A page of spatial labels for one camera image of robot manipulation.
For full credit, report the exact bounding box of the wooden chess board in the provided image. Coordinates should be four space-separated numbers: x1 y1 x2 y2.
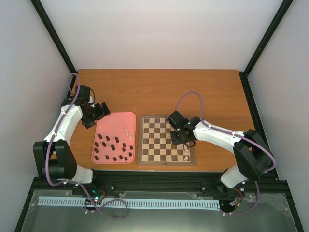
137 115 196 166

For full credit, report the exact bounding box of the transparent plastic sheet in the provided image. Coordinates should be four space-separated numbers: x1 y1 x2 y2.
30 190 296 232

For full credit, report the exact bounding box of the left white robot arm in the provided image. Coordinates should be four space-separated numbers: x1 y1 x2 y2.
33 85 111 195

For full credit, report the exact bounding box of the black aluminium frame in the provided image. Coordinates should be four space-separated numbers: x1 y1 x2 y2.
15 0 304 232

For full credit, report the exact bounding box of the pink plastic tray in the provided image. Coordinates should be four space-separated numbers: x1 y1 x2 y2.
91 112 136 164

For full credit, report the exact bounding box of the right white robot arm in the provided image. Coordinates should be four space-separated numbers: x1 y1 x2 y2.
167 111 276 196

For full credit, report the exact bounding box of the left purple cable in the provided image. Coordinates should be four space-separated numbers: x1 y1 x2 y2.
45 72 128 219

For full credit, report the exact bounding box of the light blue cable duct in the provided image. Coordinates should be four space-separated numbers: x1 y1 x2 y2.
37 196 220 211

